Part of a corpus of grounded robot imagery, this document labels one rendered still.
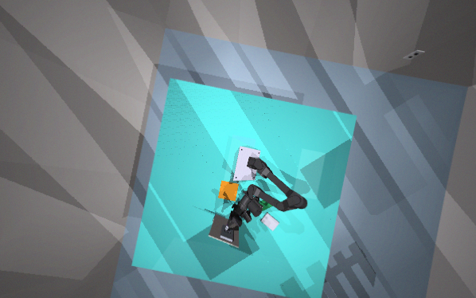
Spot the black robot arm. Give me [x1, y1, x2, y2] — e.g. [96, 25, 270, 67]
[240, 157, 307, 223]

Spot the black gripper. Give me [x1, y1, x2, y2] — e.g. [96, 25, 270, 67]
[227, 201, 248, 227]

